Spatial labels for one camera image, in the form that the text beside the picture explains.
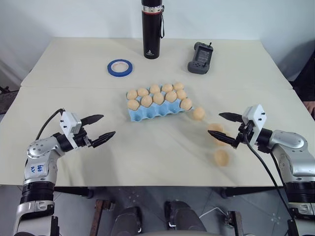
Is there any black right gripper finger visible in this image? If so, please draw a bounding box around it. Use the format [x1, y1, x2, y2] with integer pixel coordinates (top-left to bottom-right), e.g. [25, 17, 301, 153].
[219, 112, 244, 123]
[207, 130, 238, 148]

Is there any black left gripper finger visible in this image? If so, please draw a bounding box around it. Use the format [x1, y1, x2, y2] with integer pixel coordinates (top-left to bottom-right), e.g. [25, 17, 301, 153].
[80, 114, 105, 126]
[92, 131, 117, 148]

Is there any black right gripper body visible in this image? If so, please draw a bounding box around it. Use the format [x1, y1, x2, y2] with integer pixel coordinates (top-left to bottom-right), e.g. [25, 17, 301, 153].
[235, 123, 255, 148]

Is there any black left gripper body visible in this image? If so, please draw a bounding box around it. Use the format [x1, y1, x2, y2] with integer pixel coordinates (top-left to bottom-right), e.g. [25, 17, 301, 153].
[72, 131, 96, 149]

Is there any blue egg carton with eggs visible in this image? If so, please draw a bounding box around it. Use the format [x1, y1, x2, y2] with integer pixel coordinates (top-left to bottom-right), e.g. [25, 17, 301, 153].
[126, 84, 194, 123]

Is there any bystander bare hand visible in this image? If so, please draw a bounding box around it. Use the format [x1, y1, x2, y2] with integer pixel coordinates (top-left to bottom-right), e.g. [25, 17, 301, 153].
[304, 100, 315, 119]

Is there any blue tape roll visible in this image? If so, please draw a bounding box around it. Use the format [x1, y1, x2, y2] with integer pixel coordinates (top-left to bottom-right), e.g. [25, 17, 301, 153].
[106, 59, 134, 78]

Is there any grey handheld remote controller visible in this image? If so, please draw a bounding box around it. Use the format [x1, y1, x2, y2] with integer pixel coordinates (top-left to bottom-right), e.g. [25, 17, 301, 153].
[187, 41, 214, 75]

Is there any bystander in dark clothes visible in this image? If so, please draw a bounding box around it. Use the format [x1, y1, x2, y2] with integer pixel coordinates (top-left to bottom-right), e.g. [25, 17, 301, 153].
[287, 39, 315, 104]

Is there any dark rounded shape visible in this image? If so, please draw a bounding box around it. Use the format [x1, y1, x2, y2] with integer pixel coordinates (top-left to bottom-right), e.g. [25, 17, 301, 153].
[115, 206, 144, 234]
[164, 200, 210, 232]

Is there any dark metal stand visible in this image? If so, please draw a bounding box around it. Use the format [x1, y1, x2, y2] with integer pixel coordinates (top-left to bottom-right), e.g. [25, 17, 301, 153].
[0, 85, 18, 94]

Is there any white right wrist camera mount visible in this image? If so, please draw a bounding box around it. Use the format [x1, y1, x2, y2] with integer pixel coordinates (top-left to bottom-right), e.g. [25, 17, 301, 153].
[241, 104, 266, 146]

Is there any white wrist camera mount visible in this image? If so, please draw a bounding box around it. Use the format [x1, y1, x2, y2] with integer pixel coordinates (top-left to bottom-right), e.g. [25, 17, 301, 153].
[60, 111, 83, 148]
[241, 104, 266, 146]

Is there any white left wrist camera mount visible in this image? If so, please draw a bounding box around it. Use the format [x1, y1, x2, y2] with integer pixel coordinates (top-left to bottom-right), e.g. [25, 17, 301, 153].
[60, 111, 83, 148]

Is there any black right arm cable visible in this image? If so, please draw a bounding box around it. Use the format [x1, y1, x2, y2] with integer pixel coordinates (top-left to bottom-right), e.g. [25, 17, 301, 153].
[242, 127, 300, 236]

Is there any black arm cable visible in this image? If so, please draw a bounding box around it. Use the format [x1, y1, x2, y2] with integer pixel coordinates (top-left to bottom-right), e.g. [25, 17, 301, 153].
[35, 108, 65, 141]
[242, 127, 300, 236]

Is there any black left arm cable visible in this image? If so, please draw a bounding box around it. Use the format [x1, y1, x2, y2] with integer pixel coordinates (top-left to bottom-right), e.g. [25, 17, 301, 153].
[35, 108, 65, 141]

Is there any black table frame bar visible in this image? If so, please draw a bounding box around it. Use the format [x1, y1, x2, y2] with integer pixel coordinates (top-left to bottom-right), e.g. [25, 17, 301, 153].
[54, 187, 95, 199]
[220, 187, 284, 199]

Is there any white floor cable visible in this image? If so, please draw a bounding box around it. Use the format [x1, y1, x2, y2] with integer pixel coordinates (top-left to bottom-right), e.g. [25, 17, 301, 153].
[198, 206, 227, 220]

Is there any brown rusty post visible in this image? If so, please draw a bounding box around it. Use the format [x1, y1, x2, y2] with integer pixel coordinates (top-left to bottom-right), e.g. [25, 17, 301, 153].
[89, 199, 117, 236]
[224, 210, 245, 236]

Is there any black thermos bottle with strap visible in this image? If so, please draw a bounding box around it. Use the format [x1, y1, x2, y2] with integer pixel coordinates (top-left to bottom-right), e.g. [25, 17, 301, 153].
[141, 0, 165, 60]

